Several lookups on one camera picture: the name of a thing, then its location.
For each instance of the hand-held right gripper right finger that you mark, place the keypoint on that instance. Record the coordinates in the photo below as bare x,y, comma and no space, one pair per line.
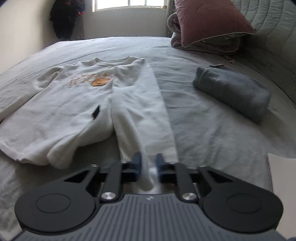
161,169

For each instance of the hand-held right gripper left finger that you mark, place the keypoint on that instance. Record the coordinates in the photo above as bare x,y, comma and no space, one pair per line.
137,166

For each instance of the white printed sweatshirt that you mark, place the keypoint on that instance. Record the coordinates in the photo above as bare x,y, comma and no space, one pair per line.
69,111

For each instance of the bed with grey sheet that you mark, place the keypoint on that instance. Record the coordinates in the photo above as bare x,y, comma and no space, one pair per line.
208,139

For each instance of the grey folded sweater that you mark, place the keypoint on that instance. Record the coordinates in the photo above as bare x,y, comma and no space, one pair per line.
231,92

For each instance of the white paper sheet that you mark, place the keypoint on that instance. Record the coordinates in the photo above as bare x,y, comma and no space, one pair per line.
284,185

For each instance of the small beige tassel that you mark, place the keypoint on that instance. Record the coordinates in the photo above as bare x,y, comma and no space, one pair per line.
229,60

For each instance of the folded grey duvet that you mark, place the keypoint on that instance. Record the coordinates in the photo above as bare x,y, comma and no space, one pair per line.
208,48

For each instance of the pink pillow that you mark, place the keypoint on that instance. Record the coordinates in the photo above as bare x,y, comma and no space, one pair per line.
208,20

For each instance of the grey curtain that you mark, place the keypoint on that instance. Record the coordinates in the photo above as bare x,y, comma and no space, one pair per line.
170,9

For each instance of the dark hanging jacket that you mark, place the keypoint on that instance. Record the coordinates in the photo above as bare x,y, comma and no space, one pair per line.
64,20

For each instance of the window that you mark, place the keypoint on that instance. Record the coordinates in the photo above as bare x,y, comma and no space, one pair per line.
127,3

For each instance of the grey quilted bedspread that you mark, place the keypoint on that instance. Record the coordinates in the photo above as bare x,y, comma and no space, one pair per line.
272,41

